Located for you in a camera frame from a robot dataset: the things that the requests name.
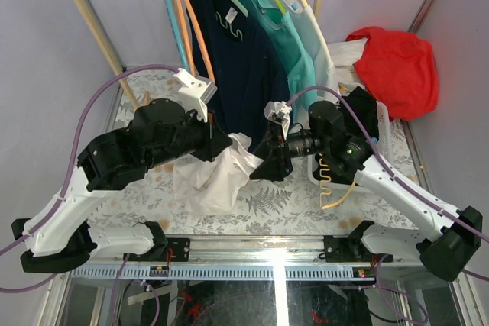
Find light blue hanging shirt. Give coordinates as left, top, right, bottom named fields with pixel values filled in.
left=267, top=0, right=341, bottom=94

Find orange plastic hanger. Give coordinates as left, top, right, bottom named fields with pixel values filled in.
left=184, top=0, right=215, bottom=82
left=173, top=0, right=197, bottom=76

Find navy blue hanging shirt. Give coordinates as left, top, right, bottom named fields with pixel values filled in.
left=189, top=0, right=290, bottom=150

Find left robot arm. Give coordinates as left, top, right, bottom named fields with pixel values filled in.
left=11, top=98, right=232, bottom=273

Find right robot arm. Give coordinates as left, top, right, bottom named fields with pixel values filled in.
left=250, top=101, right=486, bottom=282

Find black clothes in basket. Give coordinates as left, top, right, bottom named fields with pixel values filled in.
left=310, top=87, right=380, bottom=185

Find blue plastic hanger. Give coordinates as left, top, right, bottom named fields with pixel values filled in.
left=164, top=0, right=189, bottom=72

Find white t shirt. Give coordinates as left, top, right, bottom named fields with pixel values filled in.
left=173, top=133, right=263, bottom=215

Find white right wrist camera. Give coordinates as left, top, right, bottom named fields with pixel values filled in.
left=264, top=101, right=292, bottom=140

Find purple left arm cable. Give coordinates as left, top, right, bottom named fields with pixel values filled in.
left=0, top=64, right=180, bottom=295

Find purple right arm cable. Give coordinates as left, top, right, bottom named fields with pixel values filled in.
left=287, top=86, right=489, bottom=283

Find teal hanging shirt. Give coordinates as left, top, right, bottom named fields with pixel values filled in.
left=212, top=0, right=318, bottom=113

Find white crumpled cloth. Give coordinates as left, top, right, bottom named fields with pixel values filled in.
left=329, top=38, right=368, bottom=93

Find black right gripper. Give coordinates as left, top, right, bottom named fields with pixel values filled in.
left=249, top=119, right=329, bottom=182

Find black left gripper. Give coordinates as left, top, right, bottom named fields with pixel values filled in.
left=147, top=104, right=235, bottom=168

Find aluminium mounting rail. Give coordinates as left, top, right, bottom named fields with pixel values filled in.
left=57, top=234, right=432, bottom=264

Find red cloth pile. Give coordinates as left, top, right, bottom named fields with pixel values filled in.
left=345, top=26, right=439, bottom=121

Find white laundry basket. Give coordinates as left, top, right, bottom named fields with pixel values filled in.
left=307, top=102, right=393, bottom=192

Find cream white hanger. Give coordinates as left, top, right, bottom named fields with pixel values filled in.
left=274, top=0, right=332, bottom=66

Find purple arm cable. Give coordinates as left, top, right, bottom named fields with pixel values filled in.
left=0, top=64, right=180, bottom=295
left=287, top=86, right=489, bottom=283

